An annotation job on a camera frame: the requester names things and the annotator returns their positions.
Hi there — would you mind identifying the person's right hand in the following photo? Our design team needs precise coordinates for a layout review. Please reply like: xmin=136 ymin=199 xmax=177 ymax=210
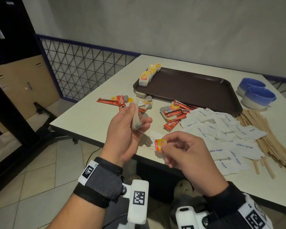
xmin=161 ymin=131 xmax=229 ymax=197

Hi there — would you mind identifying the person's left hand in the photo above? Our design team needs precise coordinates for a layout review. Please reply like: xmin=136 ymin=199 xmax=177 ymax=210
xmin=99 ymin=102 xmax=153 ymax=168

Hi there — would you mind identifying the white tea bag yellow tag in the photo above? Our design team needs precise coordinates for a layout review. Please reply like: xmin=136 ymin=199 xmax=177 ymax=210
xmin=131 ymin=103 xmax=167 ymax=153

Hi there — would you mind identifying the pile of red coffee sticks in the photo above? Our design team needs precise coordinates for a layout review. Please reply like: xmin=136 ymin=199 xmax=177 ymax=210
xmin=96 ymin=94 xmax=201 ymax=133

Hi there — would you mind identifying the pile of tea bags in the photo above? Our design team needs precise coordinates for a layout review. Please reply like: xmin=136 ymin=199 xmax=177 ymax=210
xmin=111 ymin=92 xmax=181 ymax=122

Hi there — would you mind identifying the pile of white sugar packets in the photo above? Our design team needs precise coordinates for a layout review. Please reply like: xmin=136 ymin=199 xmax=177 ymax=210
xmin=147 ymin=107 xmax=269 ymax=177

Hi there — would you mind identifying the row of tea bags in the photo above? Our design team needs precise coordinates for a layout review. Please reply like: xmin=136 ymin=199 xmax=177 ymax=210
xmin=139 ymin=63 xmax=162 ymax=88

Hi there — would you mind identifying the dark brown tray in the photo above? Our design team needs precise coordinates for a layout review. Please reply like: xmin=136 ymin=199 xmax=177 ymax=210
xmin=133 ymin=67 xmax=243 ymax=117

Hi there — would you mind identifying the pile of wooden stir sticks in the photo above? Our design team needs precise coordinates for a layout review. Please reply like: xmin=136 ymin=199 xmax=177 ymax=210
xmin=236 ymin=109 xmax=286 ymax=180

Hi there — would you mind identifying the person's left forearm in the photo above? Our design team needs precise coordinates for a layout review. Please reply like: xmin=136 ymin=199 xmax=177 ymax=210
xmin=46 ymin=194 xmax=110 ymax=229

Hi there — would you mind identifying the person's gray sneaker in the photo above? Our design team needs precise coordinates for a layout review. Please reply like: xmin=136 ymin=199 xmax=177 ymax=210
xmin=174 ymin=180 xmax=194 ymax=196

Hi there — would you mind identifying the black left wrist band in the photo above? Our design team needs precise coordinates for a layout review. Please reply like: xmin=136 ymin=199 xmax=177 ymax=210
xmin=72 ymin=156 xmax=124 ymax=209

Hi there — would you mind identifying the blue and white mug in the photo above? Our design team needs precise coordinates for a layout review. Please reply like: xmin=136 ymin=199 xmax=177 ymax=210
xmin=241 ymin=86 xmax=277 ymax=110
xmin=236 ymin=78 xmax=266 ymax=96

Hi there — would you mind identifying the light wooden cabinet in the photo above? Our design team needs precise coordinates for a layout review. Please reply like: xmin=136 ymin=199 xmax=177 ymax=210
xmin=0 ymin=54 xmax=60 ymax=134

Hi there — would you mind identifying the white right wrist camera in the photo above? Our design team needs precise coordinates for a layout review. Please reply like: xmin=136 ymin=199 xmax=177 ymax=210
xmin=176 ymin=206 xmax=210 ymax=229

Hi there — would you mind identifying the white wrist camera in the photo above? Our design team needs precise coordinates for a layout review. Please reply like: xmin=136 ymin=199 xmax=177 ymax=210
xmin=176 ymin=206 xmax=210 ymax=229
xmin=120 ymin=179 xmax=149 ymax=225

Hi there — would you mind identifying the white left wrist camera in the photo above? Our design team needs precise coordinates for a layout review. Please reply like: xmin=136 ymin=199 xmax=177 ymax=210
xmin=120 ymin=179 xmax=149 ymax=225

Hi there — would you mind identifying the black cable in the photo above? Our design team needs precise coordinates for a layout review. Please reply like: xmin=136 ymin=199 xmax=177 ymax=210
xmin=102 ymin=213 xmax=129 ymax=228

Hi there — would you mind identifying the black side table frame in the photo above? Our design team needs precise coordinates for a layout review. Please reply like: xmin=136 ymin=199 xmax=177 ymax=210
xmin=0 ymin=76 xmax=79 ymax=201

